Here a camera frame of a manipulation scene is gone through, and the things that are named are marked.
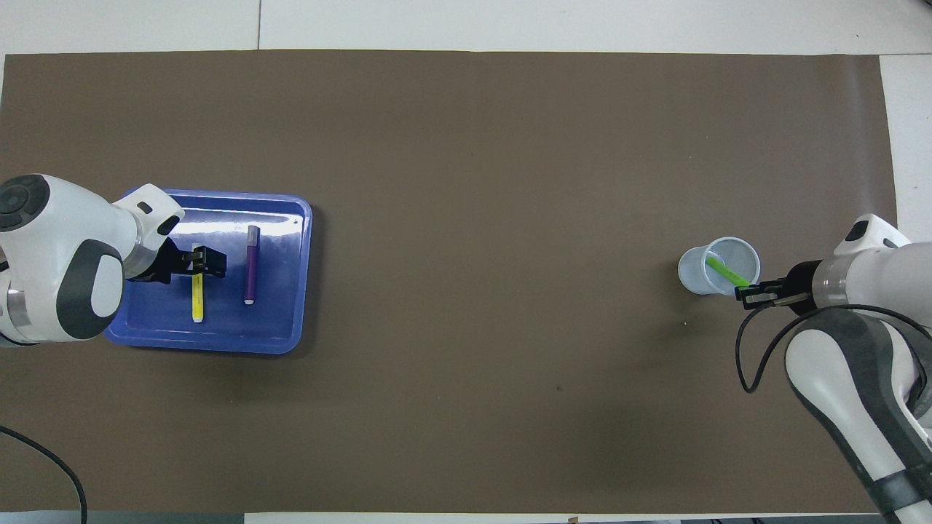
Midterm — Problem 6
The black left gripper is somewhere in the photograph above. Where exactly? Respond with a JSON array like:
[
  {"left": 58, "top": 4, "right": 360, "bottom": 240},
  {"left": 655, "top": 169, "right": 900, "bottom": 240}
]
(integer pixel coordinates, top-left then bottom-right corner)
[{"left": 142, "top": 237, "right": 228, "bottom": 285}]

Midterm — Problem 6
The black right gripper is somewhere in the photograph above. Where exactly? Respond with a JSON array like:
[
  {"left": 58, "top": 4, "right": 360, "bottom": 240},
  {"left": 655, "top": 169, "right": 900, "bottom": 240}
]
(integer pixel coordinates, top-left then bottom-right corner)
[{"left": 734, "top": 260, "right": 822, "bottom": 315}]

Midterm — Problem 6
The yellow pen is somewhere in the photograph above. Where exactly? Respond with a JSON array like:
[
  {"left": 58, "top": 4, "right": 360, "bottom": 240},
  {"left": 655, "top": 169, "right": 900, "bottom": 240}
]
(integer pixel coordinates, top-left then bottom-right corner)
[{"left": 191, "top": 251, "right": 207, "bottom": 323}]

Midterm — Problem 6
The green pen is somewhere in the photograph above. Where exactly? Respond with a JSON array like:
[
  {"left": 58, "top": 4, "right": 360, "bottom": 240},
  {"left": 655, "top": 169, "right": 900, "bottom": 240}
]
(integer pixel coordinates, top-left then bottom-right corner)
[{"left": 704, "top": 255, "right": 752, "bottom": 288}]

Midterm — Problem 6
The purple pen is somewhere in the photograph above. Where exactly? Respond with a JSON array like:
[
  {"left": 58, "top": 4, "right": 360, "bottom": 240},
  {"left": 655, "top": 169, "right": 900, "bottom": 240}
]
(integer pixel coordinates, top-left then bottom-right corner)
[{"left": 242, "top": 225, "right": 261, "bottom": 306}]

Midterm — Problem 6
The blue plastic tray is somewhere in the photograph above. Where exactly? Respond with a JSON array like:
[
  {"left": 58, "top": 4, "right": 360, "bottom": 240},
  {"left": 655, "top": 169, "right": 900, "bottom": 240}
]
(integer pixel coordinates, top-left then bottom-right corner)
[{"left": 102, "top": 188, "right": 314, "bottom": 355}]

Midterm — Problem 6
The translucent plastic cup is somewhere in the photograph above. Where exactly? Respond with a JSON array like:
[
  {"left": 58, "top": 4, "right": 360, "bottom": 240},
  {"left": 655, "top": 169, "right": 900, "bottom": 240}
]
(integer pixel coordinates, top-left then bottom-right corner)
[{"left": 678, "top": 237, "right": 762, "bottom": 296}]

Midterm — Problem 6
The brown table mat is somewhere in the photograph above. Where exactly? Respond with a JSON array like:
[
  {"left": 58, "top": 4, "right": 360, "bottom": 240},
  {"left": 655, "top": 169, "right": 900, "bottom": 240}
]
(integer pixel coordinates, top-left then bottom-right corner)
[{"left": 0, "top": 49, "right": 911, "bottom": 514}]

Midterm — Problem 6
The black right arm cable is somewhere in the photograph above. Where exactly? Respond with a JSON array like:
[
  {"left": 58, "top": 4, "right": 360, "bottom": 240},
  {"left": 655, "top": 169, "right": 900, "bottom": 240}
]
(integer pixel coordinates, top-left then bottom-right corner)
[{"left": 735, "top": 302, "right": 932, "bottom": 394}]

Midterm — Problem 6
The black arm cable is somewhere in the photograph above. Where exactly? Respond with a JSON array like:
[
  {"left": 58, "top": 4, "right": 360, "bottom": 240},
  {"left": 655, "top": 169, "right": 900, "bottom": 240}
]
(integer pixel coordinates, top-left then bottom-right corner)
[
  {"left": 0, "top": 426, "right": 88, "bottom": 524},
  {"left": 735, "top": 302, "right": 932, "bottom": 394}
]

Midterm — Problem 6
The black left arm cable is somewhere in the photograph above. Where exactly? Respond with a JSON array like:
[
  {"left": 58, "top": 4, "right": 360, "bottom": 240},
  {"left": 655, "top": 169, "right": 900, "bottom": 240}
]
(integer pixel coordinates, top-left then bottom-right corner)
[{"left": 0, "top": 426, "right": 88, "bottom": 524}]

